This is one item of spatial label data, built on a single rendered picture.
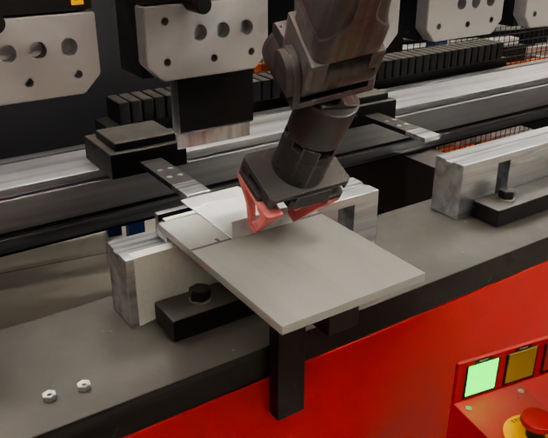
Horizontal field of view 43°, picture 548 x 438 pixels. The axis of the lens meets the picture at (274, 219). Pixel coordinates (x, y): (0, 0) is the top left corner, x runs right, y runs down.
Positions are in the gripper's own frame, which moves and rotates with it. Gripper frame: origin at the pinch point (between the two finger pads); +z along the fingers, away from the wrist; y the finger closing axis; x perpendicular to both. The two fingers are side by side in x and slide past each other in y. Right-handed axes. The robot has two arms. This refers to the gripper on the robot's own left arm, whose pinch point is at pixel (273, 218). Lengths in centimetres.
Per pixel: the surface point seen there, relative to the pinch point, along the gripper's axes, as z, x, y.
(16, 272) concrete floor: 188, -116, -6
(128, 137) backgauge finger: 14.8, -28.3, 4.3
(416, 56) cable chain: 24, -43, -69
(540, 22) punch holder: -10, -14, -53
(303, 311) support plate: -6.6, 14.2, 7.1
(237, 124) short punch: -1.0, -13.8, -2.2
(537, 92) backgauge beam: 24, -26, -94
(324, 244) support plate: -1.5, 5.8, -3.0
